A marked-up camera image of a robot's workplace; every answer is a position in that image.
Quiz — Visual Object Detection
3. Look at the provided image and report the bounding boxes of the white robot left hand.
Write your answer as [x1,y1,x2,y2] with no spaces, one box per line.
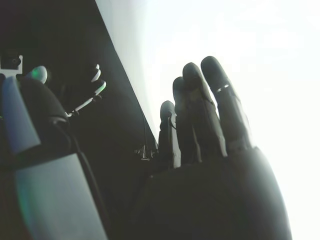
[0,55,294,240]

